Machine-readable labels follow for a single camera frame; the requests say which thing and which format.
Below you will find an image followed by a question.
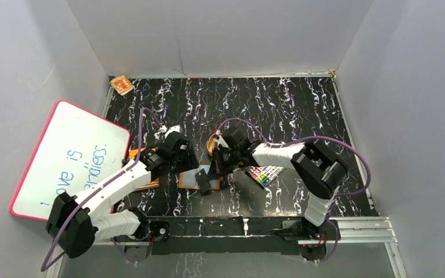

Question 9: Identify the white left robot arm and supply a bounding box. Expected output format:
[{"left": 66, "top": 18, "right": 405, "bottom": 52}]
[{"left": 46, "top": 125, "right": 199, "bottom": 258}]

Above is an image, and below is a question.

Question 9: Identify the pink framed whiteboard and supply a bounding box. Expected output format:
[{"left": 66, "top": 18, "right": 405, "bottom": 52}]
[{"left": 9, "top": 100, "right": 130, "bottom": 221}]

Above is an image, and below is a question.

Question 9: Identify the pack of coloured markers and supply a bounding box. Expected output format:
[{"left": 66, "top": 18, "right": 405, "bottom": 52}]
[{"left": 246, "top": 166, "right": 284, "bottom": 189}]

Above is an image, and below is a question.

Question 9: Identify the yellow oval tray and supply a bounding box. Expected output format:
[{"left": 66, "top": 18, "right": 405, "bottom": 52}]
[{"left": 206, "top": 134, "right": 220, "bottom": 157}]

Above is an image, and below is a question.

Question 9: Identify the orange leather card holder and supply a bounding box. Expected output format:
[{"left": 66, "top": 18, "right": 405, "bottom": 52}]
[{"left": 178, "top": 164, "right": 221, "bottom": 191}]

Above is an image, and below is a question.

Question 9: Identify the orange Huckleberry Finn book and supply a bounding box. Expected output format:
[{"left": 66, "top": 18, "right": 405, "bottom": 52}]
[{"left": 129, "top": 147, "right": 161, "bottom": 192}]

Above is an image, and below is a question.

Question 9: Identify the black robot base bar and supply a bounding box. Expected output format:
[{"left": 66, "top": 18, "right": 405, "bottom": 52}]
[{"left": 113, "top": 215, "right": 340, "bottom": 265}]

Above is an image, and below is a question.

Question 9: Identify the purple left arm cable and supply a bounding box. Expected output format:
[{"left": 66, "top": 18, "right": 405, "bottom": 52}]
[{"left": 40, "top": 107, "right": 167, "bottom": 273}]

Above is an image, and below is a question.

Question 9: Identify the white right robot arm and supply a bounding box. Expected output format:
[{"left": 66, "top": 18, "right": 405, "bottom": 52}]
[{"left": 207, "top": 127, "right": 348, "bottom": 240}]

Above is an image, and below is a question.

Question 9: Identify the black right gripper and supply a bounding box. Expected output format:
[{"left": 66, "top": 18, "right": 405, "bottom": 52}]
[{"left": 206, "top": 147, "right": 241, "bottom": 181}]

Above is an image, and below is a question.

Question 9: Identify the small orange card box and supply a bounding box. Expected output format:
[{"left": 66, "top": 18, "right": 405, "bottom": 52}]
[{"left": 110, "top": 75, "right": 134, "bottom": 96}]

